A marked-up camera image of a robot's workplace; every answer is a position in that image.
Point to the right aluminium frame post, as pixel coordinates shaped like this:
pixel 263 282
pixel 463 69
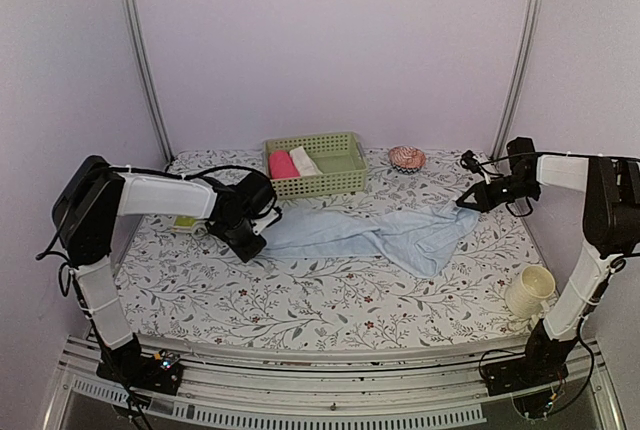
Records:
pixel 525 46

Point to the left aluminium frame post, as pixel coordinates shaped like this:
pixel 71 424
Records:
pixel 134 27

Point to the cream rolled towel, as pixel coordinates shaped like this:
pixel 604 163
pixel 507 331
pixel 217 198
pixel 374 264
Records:
pixel 304 164

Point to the green perforated plastic basket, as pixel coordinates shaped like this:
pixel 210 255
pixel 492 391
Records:
pixel 339 156

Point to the green white small packet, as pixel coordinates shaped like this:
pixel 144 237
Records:
pixel 189 225

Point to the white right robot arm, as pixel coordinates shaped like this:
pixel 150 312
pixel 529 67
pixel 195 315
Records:
pixel 610 227

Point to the blue patterned bowl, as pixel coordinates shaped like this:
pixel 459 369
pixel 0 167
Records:
pixel 407 170

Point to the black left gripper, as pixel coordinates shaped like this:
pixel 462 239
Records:
pixel 247 253

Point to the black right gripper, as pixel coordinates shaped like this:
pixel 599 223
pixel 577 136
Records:
pixel 485 201

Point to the aluminium front rail base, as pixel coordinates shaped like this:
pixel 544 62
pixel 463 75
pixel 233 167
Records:
pixel 227 387

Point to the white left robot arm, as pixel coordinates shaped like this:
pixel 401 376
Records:
pixel 85 216

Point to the light blue towel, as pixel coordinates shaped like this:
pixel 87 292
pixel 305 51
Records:
pixel 420 242

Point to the cream ribbed mug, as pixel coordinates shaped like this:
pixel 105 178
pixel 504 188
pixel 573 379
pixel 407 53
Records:
pixel 531 294

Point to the aluminium frame post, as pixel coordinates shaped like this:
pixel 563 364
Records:
pixel 134 27
pixel 525 46

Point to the pink rolled towel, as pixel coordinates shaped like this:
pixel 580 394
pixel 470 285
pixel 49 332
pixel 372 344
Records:
pixel 281 166

